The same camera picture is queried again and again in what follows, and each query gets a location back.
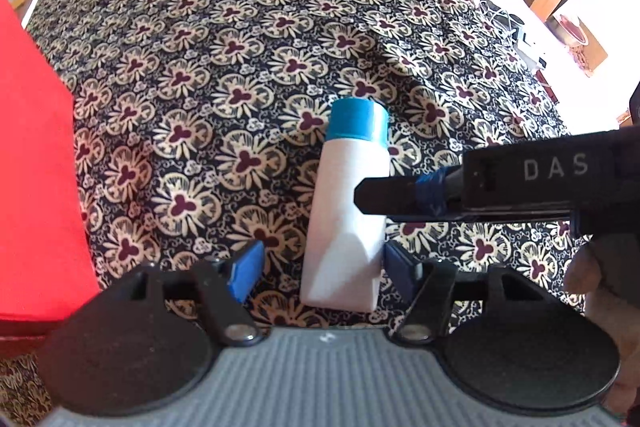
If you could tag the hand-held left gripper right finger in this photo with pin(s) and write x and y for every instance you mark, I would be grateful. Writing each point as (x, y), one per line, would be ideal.
(400, 269)

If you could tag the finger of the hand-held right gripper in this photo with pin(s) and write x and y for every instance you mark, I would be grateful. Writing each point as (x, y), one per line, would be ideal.
(390, 197)

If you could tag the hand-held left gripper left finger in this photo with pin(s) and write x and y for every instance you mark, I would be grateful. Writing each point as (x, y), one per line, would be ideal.
(247, 267)

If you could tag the white tube with blue cap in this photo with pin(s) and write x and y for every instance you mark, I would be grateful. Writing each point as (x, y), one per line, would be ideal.
(345, 187)

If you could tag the red cardboard box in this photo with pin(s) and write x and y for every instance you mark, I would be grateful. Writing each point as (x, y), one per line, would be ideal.
(35, 157)

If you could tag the person's right hand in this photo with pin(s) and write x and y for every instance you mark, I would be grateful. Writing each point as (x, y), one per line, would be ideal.
(600, 277)

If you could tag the floral patterned tablecloth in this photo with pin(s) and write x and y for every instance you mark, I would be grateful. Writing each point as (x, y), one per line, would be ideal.
(200, 57)

